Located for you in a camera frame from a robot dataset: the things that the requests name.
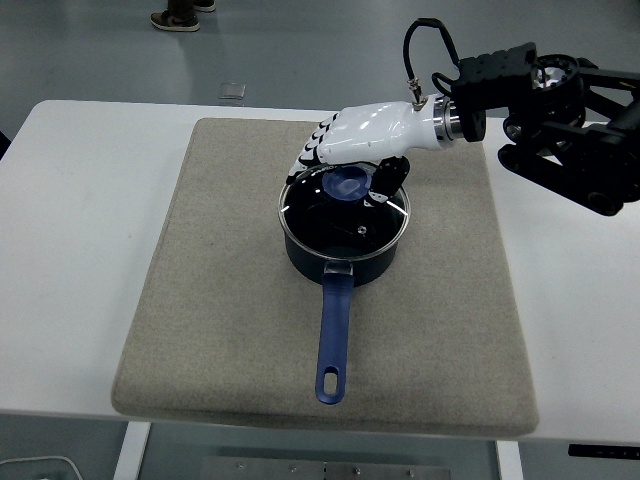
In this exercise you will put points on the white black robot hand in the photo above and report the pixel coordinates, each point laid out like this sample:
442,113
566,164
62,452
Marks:
370,130

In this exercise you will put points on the glass pot lid blue knob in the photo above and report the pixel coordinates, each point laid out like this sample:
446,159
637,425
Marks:
340,227

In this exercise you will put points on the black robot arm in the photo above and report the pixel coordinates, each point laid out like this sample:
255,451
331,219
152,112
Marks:
550,135

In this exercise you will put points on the silver square floor plate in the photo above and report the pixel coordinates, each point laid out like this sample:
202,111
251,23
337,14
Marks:
232,90

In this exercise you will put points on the beige fabric mat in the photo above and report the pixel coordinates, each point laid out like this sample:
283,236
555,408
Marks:
225,300

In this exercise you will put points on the person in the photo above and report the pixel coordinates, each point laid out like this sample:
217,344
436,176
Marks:
175,20

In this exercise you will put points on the grey metal plate with screws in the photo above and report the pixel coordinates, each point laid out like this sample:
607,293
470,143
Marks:
325,470

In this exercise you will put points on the white table leg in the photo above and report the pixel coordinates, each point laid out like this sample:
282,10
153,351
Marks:
509,462
131,452

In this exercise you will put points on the black flat bar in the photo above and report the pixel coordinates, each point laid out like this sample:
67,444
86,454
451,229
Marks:
605,451

